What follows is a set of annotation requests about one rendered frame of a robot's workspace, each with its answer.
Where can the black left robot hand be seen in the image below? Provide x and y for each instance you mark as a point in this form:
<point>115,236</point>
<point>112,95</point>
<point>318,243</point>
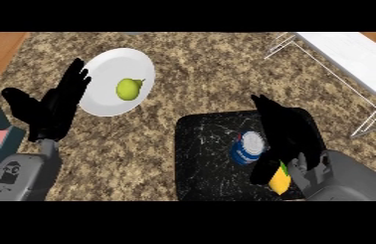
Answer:
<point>54,103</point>

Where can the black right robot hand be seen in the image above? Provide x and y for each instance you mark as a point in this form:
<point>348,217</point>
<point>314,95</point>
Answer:
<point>289,131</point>

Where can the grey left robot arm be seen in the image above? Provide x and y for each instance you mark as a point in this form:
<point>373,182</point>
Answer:
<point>26,173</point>

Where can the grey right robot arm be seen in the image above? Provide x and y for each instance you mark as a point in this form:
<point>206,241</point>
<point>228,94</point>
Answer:
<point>332,175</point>

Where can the blue and white can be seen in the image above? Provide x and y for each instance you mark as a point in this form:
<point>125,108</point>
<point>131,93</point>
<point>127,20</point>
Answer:
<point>246,149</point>

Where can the black marble tray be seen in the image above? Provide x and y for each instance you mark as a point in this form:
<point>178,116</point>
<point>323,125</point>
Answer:
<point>215,161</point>

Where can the teal and pink object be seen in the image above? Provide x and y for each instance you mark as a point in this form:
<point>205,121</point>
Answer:
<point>9,135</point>

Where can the white round plate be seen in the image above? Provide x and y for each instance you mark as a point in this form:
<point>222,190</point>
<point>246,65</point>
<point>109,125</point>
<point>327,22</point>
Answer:
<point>116,82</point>

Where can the yellow lemon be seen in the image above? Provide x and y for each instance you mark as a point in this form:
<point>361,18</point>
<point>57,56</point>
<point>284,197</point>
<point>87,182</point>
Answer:
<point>280,181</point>

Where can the green pear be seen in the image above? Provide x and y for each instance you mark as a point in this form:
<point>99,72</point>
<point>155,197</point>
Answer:
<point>128,89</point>

